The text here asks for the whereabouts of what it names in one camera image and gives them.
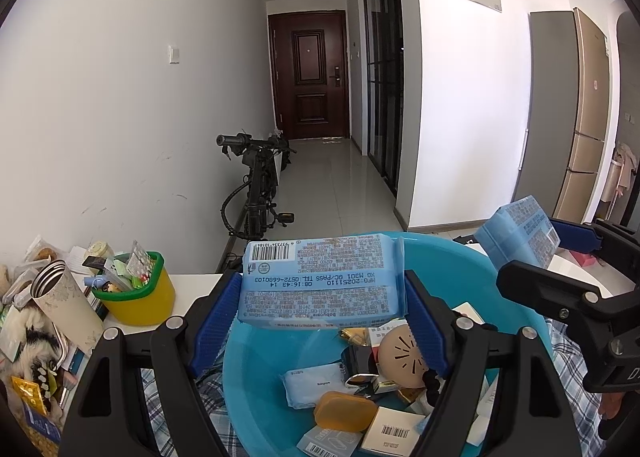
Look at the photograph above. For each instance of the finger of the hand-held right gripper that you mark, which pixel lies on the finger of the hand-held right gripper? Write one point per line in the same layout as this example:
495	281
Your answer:
530	282
575	234

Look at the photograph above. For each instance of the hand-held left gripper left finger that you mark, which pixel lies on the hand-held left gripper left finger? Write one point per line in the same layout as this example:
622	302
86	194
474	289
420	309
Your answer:
212	332

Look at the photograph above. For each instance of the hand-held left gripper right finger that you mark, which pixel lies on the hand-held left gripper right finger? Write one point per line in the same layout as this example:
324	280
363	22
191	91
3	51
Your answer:
427	327

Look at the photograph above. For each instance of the tan round perforated case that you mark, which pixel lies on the tan round perforated case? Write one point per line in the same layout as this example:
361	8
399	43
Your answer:
400	357

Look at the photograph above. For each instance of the large blue wet wipes pack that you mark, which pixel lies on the large blue wet wipes pack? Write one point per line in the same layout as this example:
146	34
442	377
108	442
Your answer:
520	232
320	282

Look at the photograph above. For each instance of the blue plastic basin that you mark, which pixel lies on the blue plastic basin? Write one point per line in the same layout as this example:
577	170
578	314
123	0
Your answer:
260	377

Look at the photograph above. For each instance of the white card box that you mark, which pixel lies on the white card box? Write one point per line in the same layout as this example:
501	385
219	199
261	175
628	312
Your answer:
469	312

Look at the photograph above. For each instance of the blue plaid shirt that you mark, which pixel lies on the blue plaid shirt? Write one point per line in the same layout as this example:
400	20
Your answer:
567	352

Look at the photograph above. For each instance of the yellow container with green rim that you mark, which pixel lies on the yellow container with green rim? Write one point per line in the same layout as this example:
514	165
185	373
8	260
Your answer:
145	302

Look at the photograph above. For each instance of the black flat box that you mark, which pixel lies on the black flat box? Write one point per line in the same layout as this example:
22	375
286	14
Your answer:
362	369

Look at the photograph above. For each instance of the clothes on rack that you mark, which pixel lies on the clothes on rack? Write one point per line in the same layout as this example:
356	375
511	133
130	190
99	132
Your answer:
625	172

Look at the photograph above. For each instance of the clear dotted packet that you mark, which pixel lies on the clear dotted packet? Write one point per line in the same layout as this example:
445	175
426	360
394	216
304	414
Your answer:
140	262

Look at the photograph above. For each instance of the white box with barcode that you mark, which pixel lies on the white box with barcode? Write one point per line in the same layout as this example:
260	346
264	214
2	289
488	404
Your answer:
392	429

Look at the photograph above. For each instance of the small light blue wipes packet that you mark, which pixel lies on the small light blue wipes packet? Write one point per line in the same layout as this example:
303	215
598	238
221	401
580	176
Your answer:
312	387

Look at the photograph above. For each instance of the orange soap box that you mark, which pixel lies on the orange soap box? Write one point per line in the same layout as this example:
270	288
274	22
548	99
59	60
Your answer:
345	412

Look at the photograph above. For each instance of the gold and grey refrigerator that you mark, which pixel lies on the gold and grey refrigerator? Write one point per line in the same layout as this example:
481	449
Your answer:
555	112

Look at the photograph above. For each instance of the small jar with cream lid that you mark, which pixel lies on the small jar with cream lid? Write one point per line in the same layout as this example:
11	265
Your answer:
98	250

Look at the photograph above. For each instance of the steel thermos cup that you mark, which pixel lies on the steel thermos cup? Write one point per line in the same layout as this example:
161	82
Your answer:
67	307

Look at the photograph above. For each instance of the light blue box with barcode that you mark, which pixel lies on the light blue box with barcode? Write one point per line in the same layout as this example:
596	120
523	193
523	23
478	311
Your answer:
330	442

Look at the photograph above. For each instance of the black electric scooter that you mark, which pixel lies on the black electric scooter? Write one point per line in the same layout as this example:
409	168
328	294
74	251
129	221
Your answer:
257	187

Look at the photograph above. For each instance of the clear bread packet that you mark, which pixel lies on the clear bread packet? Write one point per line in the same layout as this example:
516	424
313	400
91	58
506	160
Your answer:
45	253

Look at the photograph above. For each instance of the yellow snack packet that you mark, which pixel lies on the yellow snack packet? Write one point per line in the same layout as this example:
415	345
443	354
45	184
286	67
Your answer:
35	412

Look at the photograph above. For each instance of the black framed sliding glass door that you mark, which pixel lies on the black framed sliding glass door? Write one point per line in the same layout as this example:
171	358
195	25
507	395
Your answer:
382	87

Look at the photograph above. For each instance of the dark brown entrance door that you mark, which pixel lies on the dark brown entrance door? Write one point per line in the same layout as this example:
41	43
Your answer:
307	77

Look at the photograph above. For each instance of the white wall switch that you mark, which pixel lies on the white wall switch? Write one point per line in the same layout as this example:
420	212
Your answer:
174	54

